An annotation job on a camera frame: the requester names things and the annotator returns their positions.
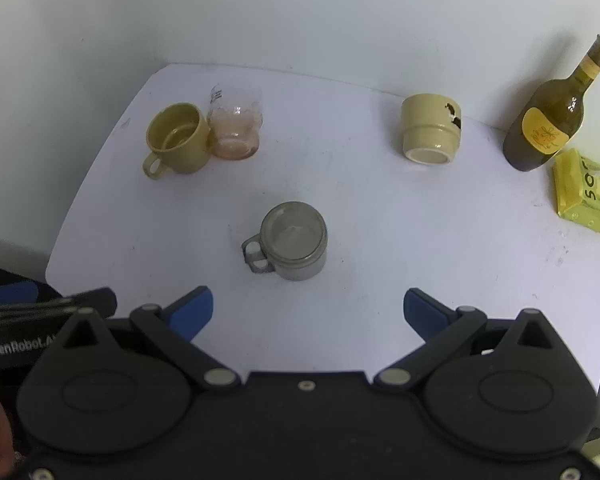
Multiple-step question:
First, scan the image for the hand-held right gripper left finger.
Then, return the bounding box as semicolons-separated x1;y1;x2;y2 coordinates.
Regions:
55;286;242;392

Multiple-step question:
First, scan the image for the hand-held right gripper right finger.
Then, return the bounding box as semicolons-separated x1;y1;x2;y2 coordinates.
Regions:
373;287;563;392

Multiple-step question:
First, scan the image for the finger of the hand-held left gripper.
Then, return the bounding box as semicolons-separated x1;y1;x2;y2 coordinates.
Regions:
0;281;37;307
55;287;118;319

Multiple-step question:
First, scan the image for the grey metal cup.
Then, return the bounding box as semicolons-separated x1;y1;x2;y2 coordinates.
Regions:
241;201;328;282

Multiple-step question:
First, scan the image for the olive yellow cup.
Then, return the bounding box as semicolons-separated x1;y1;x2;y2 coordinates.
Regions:
141;102;213;181

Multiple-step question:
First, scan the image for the clear glass cup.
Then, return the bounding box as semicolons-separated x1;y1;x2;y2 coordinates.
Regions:
207;85;265;161

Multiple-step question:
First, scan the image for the chipped beige cup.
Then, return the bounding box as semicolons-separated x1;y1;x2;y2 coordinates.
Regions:
399;92;463;167

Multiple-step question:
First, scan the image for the yellow packet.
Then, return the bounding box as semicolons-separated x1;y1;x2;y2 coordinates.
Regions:
552;149;600;235

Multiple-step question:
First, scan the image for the green glass bottle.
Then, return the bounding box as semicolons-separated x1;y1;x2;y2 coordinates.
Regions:
502;34;600;173

